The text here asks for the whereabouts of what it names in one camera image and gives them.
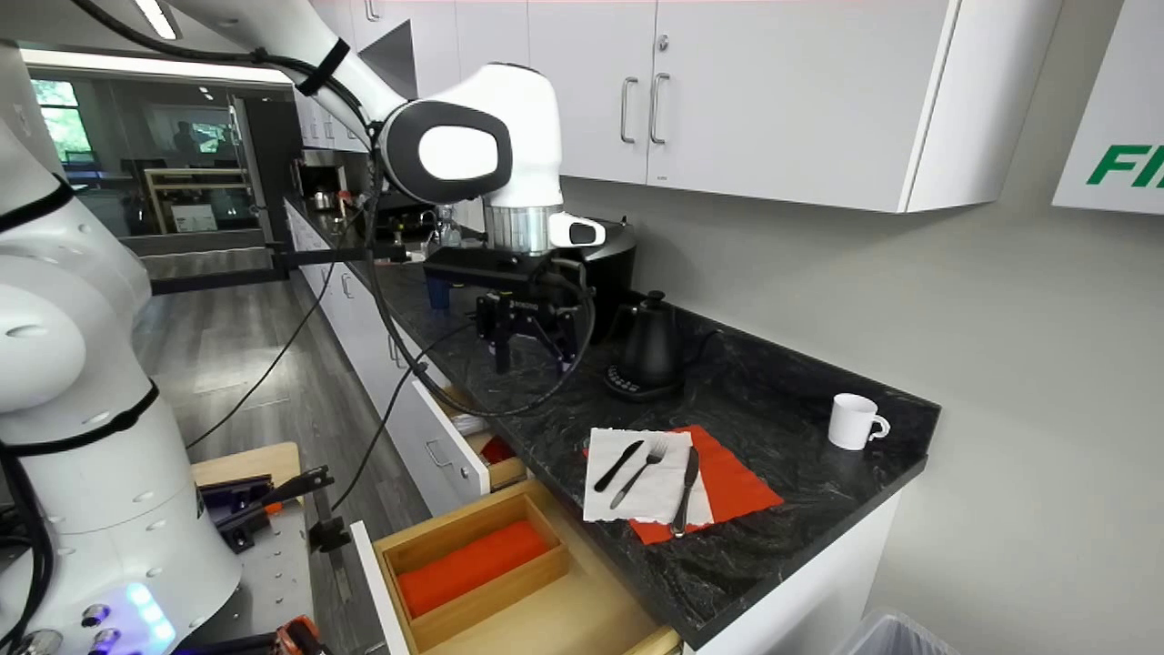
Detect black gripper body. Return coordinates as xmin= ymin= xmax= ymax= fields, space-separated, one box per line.
xmin=473 ymin=280 xmax=598 ymax=344

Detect black plastic utensil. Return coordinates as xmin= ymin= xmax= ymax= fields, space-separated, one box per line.
xmin=591 ymin=437 xmax=650 ymax=500

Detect silver metal fork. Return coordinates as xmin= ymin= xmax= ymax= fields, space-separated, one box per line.
xmin=604 ymin=443 xmax=674 ymax=515

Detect silver metal knife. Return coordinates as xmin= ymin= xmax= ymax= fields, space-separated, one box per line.
xmin=667 ymin=443 xmax=707 ymax=535

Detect small wooden drawer white front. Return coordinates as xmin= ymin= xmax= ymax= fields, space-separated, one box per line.
xmin=406 ymin=378 xmax=529 ymax=520

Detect orange drawer tray liner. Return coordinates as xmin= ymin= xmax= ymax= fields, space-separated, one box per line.
xmin=393 ymin=515 xmax=560 ymax=623

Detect large wooden drawer white front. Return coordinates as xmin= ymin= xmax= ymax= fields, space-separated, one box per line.
xmin=349 ymin=475 xmax=683 ymax=655

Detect black electric kettle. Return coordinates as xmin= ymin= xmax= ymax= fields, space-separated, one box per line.
xmin=600 ymin=286 xmax=683 ymax=405

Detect blue cup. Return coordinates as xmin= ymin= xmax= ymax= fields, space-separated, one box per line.
xmin=423 ymin=264 xmax=454 ymax=312

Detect black coffee machine silver lid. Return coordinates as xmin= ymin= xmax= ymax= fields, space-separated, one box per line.
xmin=565 ymin=215 xmax=640 ymax=308

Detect white paper napkin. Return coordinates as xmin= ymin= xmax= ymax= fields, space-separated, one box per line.
xmin=577 ymin=422 xmax=720 ymax=531

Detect light wooden board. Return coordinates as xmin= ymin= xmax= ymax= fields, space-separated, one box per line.
xmin=186 ymin=440 xmax=310 ymax=496

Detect black clamp tool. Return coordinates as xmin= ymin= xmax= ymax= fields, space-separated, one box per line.
xmin=194 ymin=461 xmax=337 ymax=553

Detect white ceramic mug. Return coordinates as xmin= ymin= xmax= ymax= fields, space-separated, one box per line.
xmin=827 ymin=389 xmax=895 ymax=456

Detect trash bin with white bag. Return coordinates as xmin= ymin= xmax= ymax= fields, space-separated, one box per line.
xmin=842 ymin=612 xmax=963 ymax=655

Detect white sign green letters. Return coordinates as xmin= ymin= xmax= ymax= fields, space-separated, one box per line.
xmin=1046 ymin=0 xmax=1164 ymax=221

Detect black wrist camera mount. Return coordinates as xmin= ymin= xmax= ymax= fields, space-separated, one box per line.
xmin=423 ymin=242 xmax=591 ymax=299

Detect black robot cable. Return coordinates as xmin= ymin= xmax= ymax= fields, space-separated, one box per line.
xmin=307 ymin=304 xmax=489 ymax=558

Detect silver cabinet door handle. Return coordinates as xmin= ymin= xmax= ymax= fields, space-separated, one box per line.
xmin=644 ymin=70 xmax=674 ymax=150
xmin=615 ymin=74 xmax=644 ymax=150

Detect white upper wall cabinet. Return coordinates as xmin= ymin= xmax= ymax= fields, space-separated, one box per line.
xmin=307 ymin=0 xmax=1065 ymax=218

